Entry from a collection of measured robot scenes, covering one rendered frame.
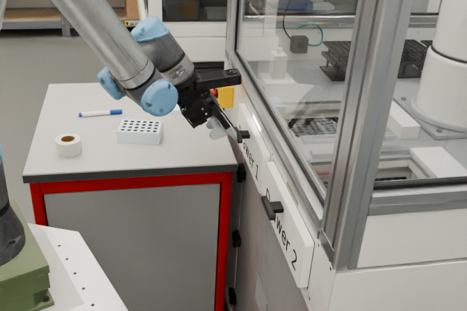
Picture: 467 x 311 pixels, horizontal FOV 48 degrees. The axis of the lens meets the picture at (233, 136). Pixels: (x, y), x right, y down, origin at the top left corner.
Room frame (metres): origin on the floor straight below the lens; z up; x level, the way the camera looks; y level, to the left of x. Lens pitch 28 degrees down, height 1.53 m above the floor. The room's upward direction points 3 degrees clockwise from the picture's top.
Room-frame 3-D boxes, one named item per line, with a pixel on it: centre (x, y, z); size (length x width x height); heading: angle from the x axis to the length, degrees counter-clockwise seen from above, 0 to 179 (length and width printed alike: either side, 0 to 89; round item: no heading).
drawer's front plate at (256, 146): (1.19, -0.05, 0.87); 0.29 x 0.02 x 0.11; 13
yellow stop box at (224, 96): (1.51, 0.04, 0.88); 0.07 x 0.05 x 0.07; 13
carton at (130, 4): (4.97, 0.90, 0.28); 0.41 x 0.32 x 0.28; 106
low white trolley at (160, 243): (1.52, 0.33, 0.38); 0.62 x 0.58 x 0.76; 13
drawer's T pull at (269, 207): (0.88, -0.09, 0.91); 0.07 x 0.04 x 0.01; 13
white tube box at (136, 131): (1.40, 0.28, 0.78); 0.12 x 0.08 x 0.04; 91
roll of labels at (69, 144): (1.29, 0.47, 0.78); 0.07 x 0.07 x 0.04
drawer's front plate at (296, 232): (0.88, -0.12, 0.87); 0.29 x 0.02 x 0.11; 13
